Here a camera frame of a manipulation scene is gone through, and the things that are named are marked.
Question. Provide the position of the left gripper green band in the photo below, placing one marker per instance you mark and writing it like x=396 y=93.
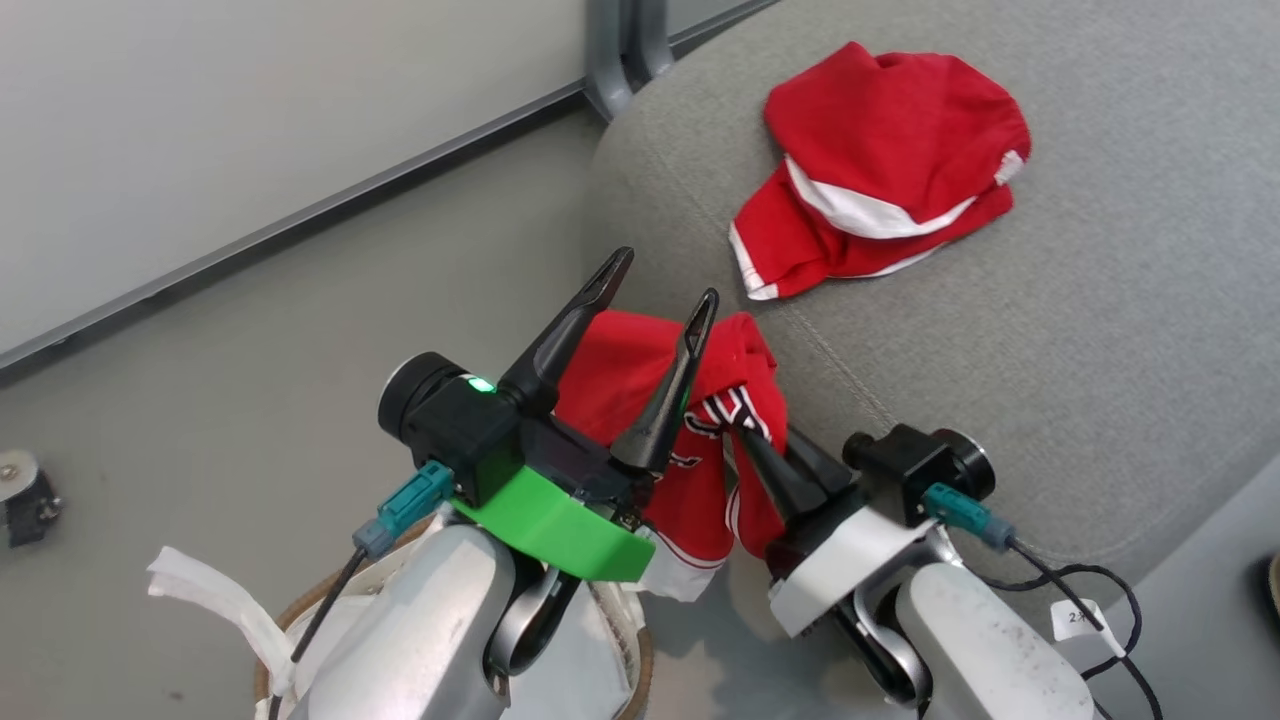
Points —
x=560 y=530

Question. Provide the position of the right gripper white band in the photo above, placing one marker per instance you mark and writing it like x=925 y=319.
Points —
x=850 y=565

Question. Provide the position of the red jersey black white trim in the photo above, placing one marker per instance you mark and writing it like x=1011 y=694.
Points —
x=620 y=365

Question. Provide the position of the red shorts white trim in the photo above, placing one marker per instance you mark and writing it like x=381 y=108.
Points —
x=880 y=150

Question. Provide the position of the grey fabric sofa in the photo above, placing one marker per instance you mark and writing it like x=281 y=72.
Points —
x=1050 y=360

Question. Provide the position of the white laundry basket wicker rim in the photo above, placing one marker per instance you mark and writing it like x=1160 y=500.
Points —
x=600 y=650

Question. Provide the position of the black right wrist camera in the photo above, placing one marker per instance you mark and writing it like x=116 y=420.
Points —
x=915 y=465

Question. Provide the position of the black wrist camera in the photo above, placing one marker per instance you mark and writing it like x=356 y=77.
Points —
x=450 y=420
x=915 y=465

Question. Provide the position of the teal right camera connector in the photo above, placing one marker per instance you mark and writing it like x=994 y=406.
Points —
x=965 y=515

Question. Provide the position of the teal camera connector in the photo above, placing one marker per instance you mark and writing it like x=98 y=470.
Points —
x=965 y=515
x=405 y=510

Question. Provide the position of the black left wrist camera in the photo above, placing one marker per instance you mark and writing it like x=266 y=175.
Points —
x=450 y=420

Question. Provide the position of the teal left camera connector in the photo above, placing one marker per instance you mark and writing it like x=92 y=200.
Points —
x=405 y=510

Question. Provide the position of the grey partition bottom rail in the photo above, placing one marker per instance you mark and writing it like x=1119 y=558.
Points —
x=300 y=215

